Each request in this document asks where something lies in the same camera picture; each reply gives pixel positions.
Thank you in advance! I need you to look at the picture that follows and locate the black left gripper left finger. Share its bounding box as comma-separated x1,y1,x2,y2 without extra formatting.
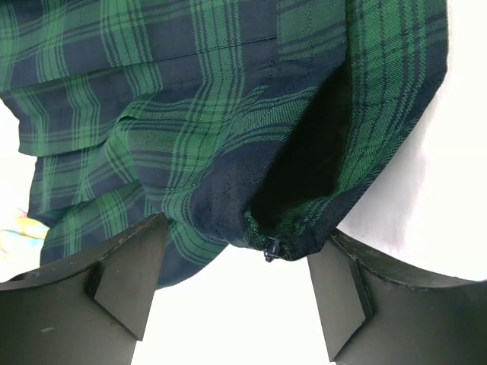
1,214,168,365

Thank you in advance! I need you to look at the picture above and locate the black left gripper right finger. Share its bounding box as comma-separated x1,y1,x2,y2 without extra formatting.
307,230,486,365

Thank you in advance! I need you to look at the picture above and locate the pastel floral skirt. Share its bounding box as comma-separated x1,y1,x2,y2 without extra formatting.
1,208,49,267

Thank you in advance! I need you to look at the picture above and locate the dark green plaid skirt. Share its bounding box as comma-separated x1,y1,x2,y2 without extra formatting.
1,1,448,287

